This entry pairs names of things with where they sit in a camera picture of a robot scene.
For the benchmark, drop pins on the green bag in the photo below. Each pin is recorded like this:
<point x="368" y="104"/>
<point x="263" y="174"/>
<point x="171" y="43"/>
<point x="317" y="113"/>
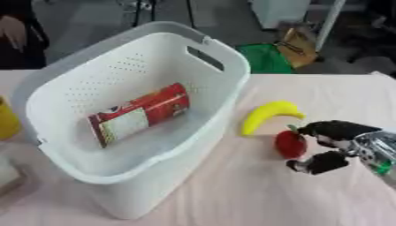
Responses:
<point x="265" y="58"/>

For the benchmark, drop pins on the white plastic laundry basket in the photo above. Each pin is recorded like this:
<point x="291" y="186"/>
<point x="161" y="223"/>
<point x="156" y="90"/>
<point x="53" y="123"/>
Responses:
<point x="154" y="123"/>

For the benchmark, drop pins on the yellow container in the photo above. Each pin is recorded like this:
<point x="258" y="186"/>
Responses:
<point x="8" y="120"/>

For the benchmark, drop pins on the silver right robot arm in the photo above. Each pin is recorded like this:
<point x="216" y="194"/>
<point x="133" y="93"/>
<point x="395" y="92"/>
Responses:
<point x="376" y="147"/>

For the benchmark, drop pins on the white cabinet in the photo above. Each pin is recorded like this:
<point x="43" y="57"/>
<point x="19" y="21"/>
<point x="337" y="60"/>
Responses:
<point x="278" y="11"/>

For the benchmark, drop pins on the red cylindrical snack can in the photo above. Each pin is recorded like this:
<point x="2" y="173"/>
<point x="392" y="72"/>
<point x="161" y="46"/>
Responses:
<point x="139" y="114"/>

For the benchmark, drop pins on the person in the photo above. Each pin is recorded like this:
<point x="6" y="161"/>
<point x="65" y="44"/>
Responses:
<point x="20" y="35"/>

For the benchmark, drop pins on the brown cardboard box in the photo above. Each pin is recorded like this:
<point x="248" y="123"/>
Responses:
<point x="299" y="47"/>

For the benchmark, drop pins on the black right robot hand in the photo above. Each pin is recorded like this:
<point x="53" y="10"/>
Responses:
<point x="335" y="129"/>

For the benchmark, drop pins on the yellow toy banana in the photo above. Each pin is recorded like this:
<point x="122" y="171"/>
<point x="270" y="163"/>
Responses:
<point x="268" y="113"/>

